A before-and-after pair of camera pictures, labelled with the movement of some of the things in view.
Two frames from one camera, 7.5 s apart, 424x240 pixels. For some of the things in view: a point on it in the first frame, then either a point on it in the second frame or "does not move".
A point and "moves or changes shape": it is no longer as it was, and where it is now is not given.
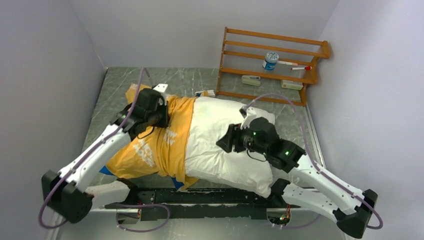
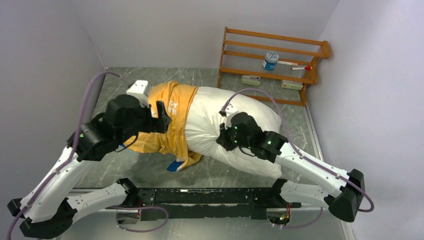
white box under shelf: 291,84 does not move
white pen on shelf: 287,63 does not move
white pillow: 246,171 moves or changes shape
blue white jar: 271,60 does not move
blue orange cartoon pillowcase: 157,150 moves or changes shape
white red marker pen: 306,68 does not move
